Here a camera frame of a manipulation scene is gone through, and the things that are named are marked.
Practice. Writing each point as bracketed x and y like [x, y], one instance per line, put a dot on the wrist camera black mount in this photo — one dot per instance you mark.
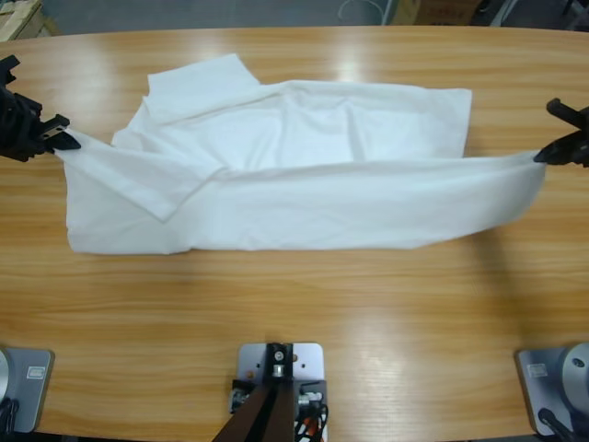
[8, 69]

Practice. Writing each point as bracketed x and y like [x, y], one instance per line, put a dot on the stacked wooden boards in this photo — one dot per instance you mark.
[18, 18]

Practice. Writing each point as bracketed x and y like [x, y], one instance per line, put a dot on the white t-shirt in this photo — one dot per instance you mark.
[322, 207]

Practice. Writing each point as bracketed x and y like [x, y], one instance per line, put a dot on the brown cardboard box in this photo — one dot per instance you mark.
[437, 11]

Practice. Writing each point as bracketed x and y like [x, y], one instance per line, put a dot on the white mounting block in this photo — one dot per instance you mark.
[310, 357]

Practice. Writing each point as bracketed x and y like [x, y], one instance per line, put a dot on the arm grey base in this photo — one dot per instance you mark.
[27, 391]
[538, 391]

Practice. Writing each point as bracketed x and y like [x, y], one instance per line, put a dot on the silver metal clamp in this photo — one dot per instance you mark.
[237, 398]
[310, 399]

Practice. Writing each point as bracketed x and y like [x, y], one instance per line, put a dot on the dark camera post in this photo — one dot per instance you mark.
[257, 419]

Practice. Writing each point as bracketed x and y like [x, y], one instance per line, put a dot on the grey chair leg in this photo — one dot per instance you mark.
[504, 11]

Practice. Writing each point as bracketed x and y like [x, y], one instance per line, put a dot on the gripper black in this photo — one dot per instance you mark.
[20, 129]
[580, 138]

